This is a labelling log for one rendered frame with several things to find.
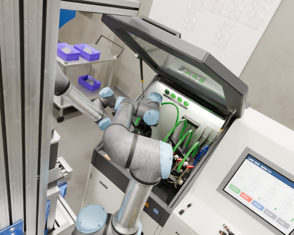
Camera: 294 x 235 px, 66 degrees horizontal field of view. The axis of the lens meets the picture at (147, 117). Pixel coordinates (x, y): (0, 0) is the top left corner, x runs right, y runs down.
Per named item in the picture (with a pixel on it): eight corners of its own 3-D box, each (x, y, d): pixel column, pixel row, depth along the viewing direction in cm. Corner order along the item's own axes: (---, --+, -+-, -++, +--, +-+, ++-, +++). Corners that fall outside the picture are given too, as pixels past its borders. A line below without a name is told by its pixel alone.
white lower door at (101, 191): (80, 216, 211) (91, 166, 174) (82, 214, 212) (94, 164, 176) (132, 270, 186) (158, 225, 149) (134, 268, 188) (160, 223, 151)
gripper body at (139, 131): (131, 134, 130) (137, 117, 124) (141, 128, 137) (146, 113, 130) (142, 141, 127) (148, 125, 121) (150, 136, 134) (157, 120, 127)
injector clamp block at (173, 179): (137, 170, 177) (143, 156, 169) (145, 164, 185) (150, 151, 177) (172, 199, 164) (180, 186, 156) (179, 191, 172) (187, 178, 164)
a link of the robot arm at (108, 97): (96, 92, 137) (108, 84, 137) (107, 105, 143) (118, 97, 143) (98, 97, 130) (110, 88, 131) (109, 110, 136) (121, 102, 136)
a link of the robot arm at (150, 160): (104, 223, 104) (136, 126, 78) (136, 231, 105) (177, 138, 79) (97, 249, 94) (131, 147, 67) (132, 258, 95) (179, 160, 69)
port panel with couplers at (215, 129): (189, 151, 179) (206, 120, 162) (191, 149, 182) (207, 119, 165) (203, 161, 174) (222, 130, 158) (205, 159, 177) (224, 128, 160)
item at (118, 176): (94, 166, 173) (97, 151, 165) (98, 163, 177) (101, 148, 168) (157, 223, 150) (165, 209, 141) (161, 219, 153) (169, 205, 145)
